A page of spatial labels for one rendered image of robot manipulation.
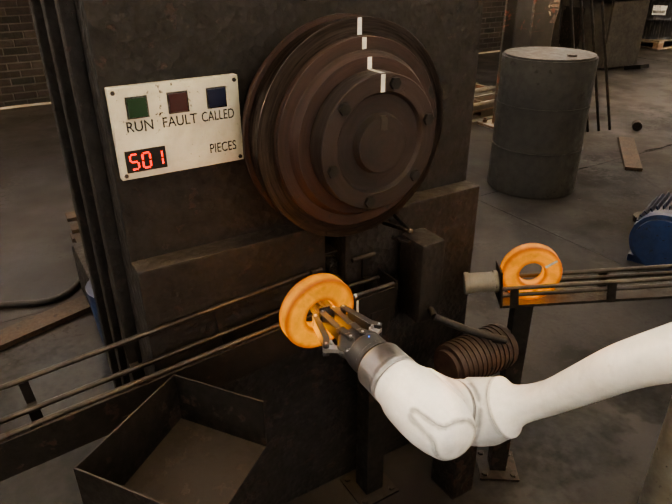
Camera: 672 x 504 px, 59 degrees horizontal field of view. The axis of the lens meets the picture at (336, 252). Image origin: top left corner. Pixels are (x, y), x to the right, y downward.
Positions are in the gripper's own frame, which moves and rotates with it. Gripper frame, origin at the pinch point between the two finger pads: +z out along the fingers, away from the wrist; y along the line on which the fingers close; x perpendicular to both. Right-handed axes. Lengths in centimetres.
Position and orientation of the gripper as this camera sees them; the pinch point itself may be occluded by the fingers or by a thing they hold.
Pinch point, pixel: (317, 304)
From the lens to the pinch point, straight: 118.1
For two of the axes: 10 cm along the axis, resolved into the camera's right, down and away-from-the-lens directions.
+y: 8.5, -2.5, 4.6
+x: 0.2, -8.7, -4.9
